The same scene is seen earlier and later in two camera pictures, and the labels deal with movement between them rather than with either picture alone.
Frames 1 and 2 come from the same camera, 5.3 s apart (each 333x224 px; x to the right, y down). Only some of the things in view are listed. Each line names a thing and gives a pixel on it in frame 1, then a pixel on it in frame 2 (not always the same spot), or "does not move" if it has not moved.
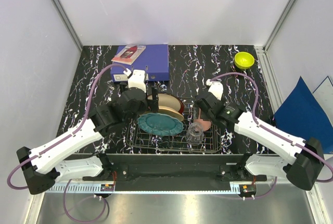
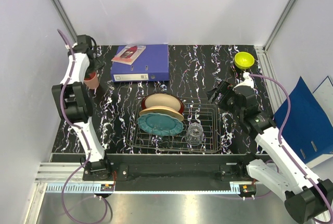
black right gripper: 224,104 to 224,88
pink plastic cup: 206,124 to 92,82
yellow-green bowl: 244,60 does not move
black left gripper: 151,105 to 98,64
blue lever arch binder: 153,59 does not move
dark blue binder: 301,114 does not move
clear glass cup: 195,133 does not move
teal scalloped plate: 159,124 does not move
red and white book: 128,54 does not move
